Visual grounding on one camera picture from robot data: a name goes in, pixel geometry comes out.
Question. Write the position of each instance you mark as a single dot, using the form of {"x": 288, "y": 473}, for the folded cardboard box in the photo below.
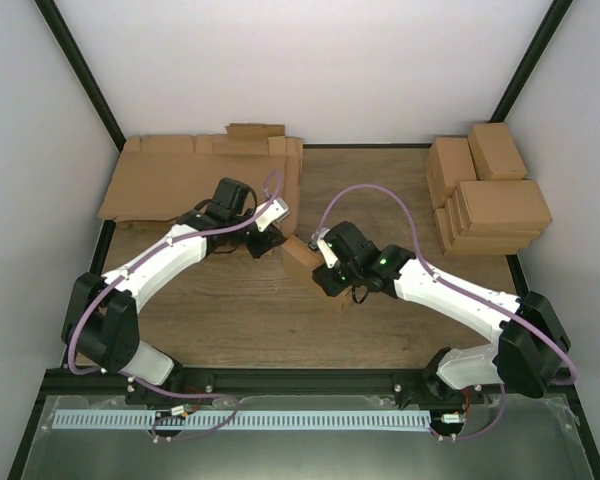
{"x": 455, "y": 244}
{"x": 494, "y": 153}
{"x": 502, "y": 206}
{"x": 449, "y": 162}

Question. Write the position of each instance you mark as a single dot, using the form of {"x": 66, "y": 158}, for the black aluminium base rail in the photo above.
{"x": 405, "y": 386}

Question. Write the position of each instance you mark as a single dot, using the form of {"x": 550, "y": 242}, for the light blue slotted cable duct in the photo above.
{"x": 385, "y": 420}

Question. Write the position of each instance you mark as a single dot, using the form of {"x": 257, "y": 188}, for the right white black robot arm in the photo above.
{"x": 525, "y": 339}

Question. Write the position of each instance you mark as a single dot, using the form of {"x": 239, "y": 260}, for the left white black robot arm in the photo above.
{"x": 101, "y": 327}

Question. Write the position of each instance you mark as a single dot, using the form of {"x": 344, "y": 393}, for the stack of flat cardboard sheets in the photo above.
{"x": 159, "y": 177}

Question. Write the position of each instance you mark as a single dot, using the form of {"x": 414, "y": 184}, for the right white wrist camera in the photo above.
{"x": 319, "y": 244}

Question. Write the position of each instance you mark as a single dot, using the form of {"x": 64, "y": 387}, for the folded cardboard box back left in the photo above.
{"x": 449, "y": 162}

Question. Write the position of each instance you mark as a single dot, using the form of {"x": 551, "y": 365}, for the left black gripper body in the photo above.
{"x": 254, "y": 247}

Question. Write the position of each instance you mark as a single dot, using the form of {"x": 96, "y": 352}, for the folded cardboard box front top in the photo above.
{"x": 502, "y": 206}

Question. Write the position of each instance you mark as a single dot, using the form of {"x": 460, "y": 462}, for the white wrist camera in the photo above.
{"x": 272, "y": 211}
{"x": 319, "y": 244}

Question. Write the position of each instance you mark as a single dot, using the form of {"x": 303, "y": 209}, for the folded cardboard box back right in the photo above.
{"x": 494, "y": 153}

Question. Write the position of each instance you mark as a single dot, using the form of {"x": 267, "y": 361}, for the folded cardboard box front bottom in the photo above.
{"x": 455, "y": 244}

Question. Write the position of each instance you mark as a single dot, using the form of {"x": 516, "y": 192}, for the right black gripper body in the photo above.
{"x": 335, "y": 287}

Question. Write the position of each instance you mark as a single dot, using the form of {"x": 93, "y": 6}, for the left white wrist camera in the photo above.
{"x": 272, "y": 211}

